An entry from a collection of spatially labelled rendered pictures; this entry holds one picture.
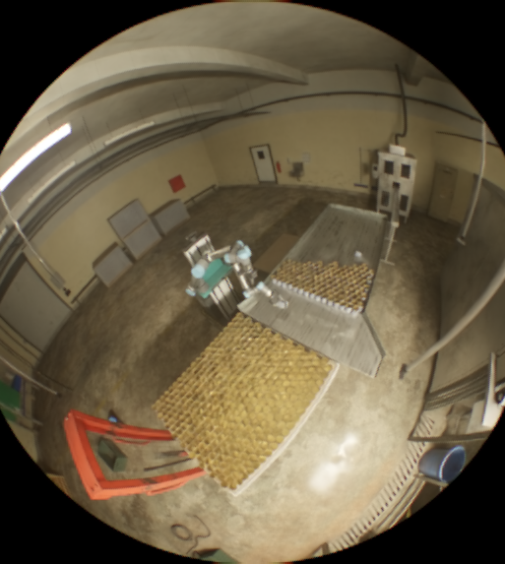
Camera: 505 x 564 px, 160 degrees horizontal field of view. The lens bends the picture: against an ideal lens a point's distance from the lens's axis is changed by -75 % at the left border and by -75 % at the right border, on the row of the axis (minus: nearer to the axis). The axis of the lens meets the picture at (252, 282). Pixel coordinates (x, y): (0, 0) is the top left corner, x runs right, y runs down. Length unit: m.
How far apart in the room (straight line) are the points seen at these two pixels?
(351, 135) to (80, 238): 11.19
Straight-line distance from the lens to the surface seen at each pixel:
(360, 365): 1.72
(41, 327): 10.82
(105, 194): 9.16
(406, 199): 5.89
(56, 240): 9.31
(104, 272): 7.75
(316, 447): 2.71
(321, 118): 7.40
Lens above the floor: 2.67
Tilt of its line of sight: 44 degrees down
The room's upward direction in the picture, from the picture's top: 20 degrees counter-clockwise
